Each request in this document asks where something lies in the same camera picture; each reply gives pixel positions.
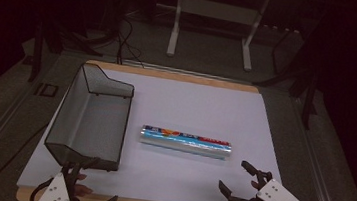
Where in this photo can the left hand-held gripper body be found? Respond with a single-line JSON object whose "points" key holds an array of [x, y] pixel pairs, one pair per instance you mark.
{"points": [[56, 195]]}

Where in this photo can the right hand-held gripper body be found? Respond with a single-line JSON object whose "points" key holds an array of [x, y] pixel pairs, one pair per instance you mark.
{"points": [[278, 198]]}

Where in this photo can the long silver foil box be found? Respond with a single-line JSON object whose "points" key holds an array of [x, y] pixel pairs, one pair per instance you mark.
{"points": [[185, 142]]}

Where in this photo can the person's left hand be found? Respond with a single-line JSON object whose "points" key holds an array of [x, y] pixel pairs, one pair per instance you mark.
{"points": [[81, 190]]}

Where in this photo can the dark floor plate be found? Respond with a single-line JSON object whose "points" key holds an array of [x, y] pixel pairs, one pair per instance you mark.
{"points": [[47, 89]]}

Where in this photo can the black stand leg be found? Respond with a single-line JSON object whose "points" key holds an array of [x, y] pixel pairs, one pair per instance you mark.
{"points": [[36, 52], [308, 100]]}

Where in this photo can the white paper sheet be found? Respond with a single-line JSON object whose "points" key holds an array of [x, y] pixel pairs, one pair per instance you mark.
{"points": [[182, 107]]}

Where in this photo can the white metal stand frame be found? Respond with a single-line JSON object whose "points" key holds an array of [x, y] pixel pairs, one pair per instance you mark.
{"points": [[216, 10]]}

